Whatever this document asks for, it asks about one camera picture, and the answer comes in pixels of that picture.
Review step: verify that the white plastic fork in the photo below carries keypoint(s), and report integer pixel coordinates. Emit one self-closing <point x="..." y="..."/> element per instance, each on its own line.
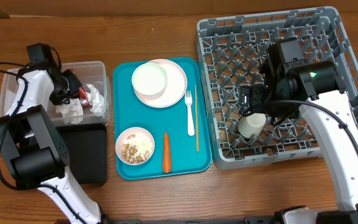
<point x="188" y="102"/>

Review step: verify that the large white plate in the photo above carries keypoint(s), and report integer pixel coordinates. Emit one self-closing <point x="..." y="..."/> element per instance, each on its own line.
<point x="174" y="90"/>

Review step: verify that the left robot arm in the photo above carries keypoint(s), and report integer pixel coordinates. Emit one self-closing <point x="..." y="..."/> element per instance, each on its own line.
<point x="33" y="155"/>

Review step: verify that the grey dishwasher rack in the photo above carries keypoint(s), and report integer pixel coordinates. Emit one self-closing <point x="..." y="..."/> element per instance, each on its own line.
<point x="230" y="51"/>

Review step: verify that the clear plastic storage bin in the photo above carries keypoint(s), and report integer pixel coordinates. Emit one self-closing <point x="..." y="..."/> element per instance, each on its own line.
<point x="93" y="73"/>

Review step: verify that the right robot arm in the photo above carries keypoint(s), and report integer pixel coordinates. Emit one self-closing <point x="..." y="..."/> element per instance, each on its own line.
<point x="293" y="87"/>

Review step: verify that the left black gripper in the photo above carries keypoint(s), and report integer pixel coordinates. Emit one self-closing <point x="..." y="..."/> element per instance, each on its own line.
<point x="61" y="99"/>

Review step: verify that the white plastic cup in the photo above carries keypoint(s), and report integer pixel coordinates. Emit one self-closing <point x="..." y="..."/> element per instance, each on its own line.
<point x="251" y="126"/>

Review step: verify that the bowl with nuts and crumbs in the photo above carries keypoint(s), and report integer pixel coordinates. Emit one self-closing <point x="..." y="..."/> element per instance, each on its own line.
<point x="135" y="146"/>

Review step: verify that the orange carrot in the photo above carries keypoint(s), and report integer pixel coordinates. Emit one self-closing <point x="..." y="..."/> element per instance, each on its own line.
<point x="167" y="160"/>

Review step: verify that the wooden chopstick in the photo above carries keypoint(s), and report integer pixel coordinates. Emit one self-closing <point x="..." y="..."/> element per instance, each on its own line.
<point x="196" y="119"/>

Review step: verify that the red snack wrapper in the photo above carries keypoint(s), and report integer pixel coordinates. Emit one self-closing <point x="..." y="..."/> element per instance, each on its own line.
<point x="83" y="98"/>

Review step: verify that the small white plate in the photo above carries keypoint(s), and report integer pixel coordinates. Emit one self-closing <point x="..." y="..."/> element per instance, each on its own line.
<point x="149" y="79"/>

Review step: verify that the black plastic tray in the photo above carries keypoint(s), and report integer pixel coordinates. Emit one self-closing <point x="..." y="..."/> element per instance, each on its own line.
<point x="87" y="147"/>

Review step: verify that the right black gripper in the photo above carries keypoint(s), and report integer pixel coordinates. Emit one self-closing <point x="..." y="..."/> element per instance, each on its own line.
<point x="259" y="93"/>

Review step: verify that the teal serving tray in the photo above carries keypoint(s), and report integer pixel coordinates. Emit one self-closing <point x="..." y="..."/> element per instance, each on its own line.
<point x="130" y="112"/>

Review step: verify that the white napkin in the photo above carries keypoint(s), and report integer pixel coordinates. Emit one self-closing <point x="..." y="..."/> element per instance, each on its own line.
<point x="72" y="113"/>
<point x="96" y="100"/>

